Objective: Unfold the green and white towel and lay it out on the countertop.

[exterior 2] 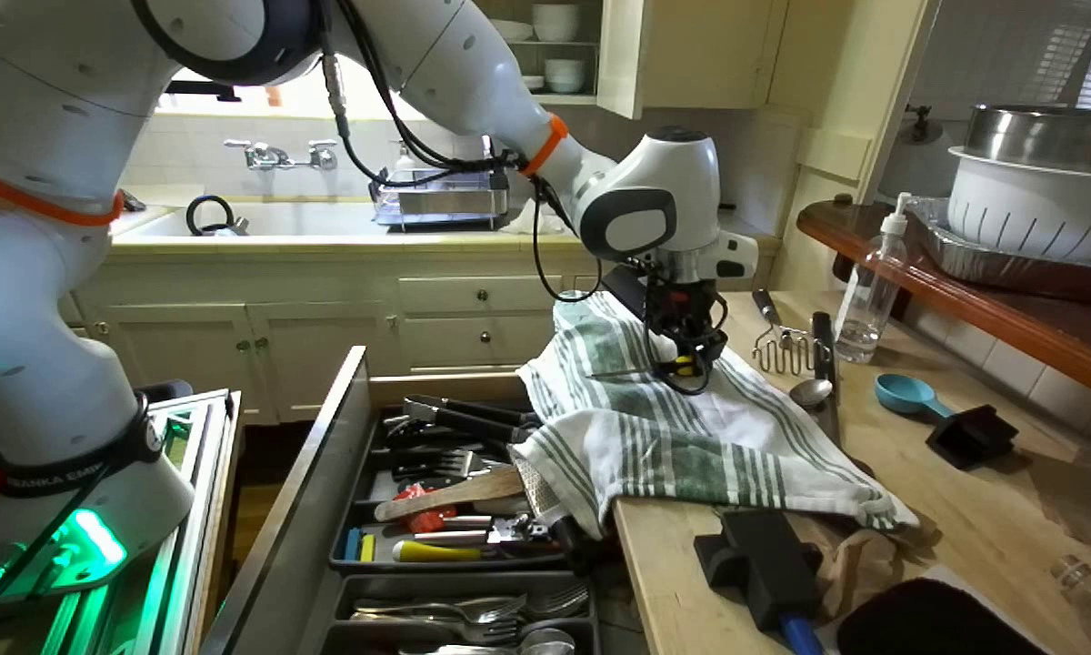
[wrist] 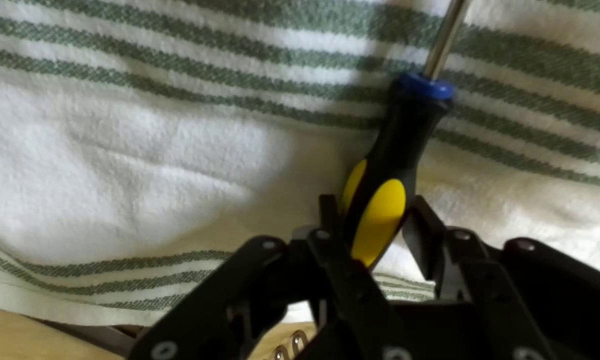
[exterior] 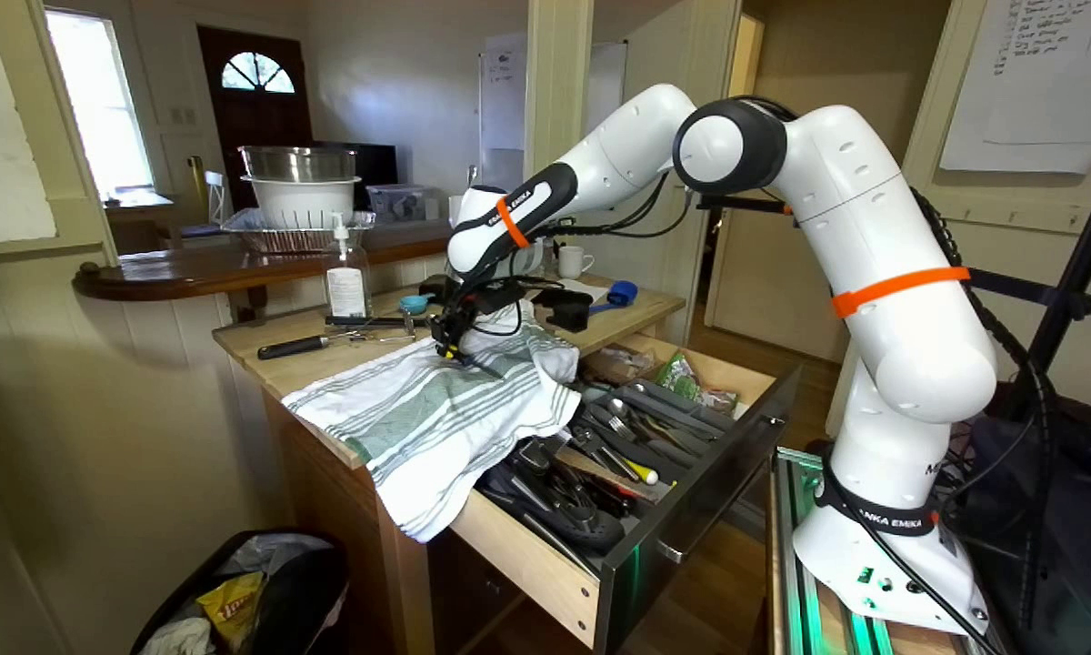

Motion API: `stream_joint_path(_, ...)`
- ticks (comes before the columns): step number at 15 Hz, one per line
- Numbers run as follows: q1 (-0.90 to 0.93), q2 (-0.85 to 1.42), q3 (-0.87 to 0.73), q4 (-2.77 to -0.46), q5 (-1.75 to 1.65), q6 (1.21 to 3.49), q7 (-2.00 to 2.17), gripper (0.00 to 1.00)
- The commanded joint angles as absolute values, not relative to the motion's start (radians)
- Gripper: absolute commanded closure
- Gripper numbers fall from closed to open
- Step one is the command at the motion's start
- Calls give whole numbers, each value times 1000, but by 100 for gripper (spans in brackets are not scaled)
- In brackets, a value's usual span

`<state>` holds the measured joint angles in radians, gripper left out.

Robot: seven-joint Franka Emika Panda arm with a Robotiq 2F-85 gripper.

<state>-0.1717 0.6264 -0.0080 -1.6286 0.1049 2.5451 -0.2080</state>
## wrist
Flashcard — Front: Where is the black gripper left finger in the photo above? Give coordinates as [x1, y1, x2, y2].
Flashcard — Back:
[128, 192, 416, 360]

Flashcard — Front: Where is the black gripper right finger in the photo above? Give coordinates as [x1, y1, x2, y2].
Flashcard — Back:
[399, 195, 600, 360]

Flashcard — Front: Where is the yellow black handled screwdriver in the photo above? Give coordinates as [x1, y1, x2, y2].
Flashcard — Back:
[338, 0, 473, 272]

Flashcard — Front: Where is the green and white striped towel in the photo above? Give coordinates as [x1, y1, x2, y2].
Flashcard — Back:
[0, 0, 600, 331]

